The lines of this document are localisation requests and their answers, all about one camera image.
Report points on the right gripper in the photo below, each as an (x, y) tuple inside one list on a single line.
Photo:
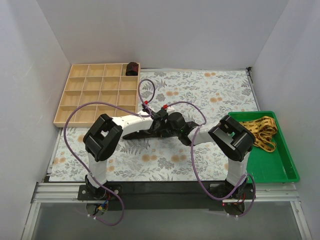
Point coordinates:
[(178, 127)]

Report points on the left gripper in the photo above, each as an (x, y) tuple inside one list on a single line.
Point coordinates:
[(161, 126)]

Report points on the dark brown patterned tie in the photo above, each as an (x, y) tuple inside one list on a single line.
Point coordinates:
[(142, 134)]

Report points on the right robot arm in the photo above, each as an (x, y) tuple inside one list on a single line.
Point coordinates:
[(233, 139)]

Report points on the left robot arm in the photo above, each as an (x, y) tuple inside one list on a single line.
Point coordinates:
[(102, 139)]

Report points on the rolled dark red tie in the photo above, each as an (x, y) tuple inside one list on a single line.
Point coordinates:
[(132, 69)]

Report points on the wooden compartment tray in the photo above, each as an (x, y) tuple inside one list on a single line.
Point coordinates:
[(95, 89)]

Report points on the yellow patterned tie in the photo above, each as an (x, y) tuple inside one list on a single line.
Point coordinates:
[(263, 129)]

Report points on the green plastic bin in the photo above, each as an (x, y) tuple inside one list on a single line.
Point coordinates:
[(269, 167)]

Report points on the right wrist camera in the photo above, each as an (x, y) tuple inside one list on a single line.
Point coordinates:
[(168, 109)]

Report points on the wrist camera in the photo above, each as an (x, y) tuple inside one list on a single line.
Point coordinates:
[(168, 109), (146, 108)]

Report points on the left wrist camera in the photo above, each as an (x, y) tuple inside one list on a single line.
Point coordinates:
[(146, 108)]

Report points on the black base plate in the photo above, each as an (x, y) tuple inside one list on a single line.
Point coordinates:
[(160, 195)]

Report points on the aluminium frame rail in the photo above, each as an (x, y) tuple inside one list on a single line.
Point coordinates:
[(273, 213)]

